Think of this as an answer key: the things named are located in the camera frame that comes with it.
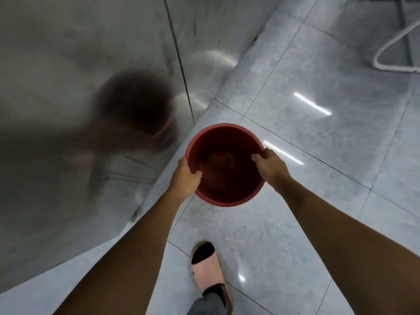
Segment person's left hand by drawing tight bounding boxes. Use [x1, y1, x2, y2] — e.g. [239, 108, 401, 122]
[167, 156, 203, 204]

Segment person's right hand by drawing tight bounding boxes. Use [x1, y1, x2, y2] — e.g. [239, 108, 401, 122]
[251, 148, 293, 194]

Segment red plastic bucket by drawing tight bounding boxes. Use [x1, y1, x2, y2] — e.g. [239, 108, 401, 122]
[185, 123, 266, 207]

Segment person's right forearm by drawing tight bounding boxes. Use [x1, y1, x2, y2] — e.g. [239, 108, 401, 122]
[278, 176, 420, 315]

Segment person's left forearm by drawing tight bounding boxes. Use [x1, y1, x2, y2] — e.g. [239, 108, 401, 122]
[53, 190, 182, 315]

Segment pink slipper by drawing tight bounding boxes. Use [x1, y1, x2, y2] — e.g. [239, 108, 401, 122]
[191, 241, 233, 315]

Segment grey trouser leg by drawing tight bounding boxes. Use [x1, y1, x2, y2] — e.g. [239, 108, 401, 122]
[186, 292, 227, 315]

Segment white metal rack frame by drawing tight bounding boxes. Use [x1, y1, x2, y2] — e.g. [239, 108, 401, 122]
[361, 0, 420, 74]

